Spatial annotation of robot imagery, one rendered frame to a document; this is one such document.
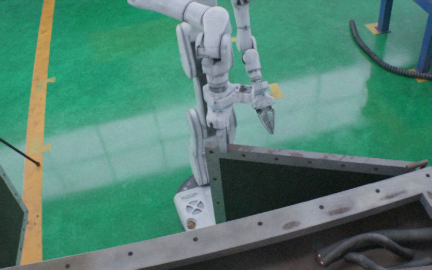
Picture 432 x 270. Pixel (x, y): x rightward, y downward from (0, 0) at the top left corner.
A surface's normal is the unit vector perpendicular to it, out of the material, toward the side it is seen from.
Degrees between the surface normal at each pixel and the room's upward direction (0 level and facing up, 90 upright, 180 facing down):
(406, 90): 0
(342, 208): 0
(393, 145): 0
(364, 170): 90
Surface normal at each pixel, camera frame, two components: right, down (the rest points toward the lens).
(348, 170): -0.21, 0.70
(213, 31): -0.19, -0.07
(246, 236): -0.07, -0.71
